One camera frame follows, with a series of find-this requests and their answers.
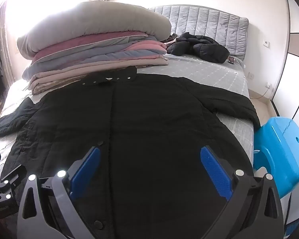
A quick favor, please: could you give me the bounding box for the blue plastic stool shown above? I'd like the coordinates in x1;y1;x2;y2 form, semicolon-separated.
253;117;299;239

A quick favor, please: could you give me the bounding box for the patterned curtain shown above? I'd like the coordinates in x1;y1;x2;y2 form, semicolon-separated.
0;1;16;105

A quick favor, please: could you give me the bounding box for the grey padded headboard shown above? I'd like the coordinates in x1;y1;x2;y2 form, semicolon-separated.
148;4;250;60

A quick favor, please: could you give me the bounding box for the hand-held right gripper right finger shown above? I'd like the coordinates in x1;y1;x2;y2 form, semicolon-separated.
200;146;284;239

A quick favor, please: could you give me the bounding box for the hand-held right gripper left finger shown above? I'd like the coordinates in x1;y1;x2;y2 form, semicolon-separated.
17;146;101;239

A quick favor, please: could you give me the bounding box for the black puffer jacket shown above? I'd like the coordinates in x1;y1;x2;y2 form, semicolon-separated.
166;32;230;64

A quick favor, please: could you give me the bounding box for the stack of folded quilts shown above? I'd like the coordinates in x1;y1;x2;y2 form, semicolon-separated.
17;1;172;95

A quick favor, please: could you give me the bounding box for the black quilted coat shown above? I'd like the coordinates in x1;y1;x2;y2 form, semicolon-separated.
0;66;262;239

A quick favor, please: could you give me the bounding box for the white and brown wardrobe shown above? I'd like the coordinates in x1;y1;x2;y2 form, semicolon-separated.
270;0;299;132

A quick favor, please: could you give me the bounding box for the thin cable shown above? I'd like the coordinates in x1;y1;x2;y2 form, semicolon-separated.
249;83;272;99

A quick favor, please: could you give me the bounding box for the bright window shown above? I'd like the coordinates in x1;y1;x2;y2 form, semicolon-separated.
5;0;150;55

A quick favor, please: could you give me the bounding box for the bed with grey patterned sheet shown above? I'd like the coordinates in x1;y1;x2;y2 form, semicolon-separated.
0;52;262;205

